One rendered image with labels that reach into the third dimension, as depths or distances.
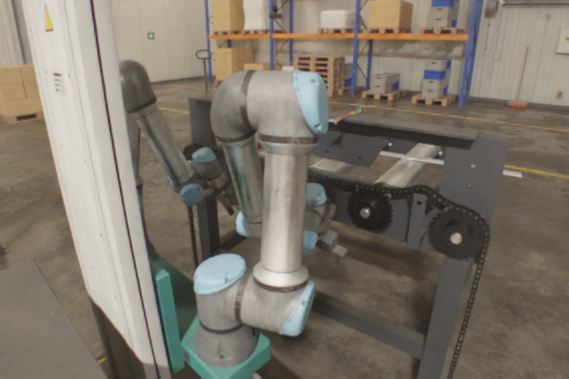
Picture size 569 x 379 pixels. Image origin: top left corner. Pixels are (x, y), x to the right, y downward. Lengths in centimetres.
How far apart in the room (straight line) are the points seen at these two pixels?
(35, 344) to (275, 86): 71
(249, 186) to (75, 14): 47
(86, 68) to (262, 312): 55
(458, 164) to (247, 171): 67
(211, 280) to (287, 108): 39
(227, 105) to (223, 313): 43
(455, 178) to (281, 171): 68
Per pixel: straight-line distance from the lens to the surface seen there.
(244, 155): 75
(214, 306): 80
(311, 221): 91
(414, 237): 121
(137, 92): 107
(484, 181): 117
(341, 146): 129
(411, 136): 120
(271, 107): 62
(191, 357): 96
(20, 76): 829
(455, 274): 130
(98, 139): 66
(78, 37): 65
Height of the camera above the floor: 141
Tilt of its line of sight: 20 degrees down
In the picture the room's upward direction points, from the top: straight up
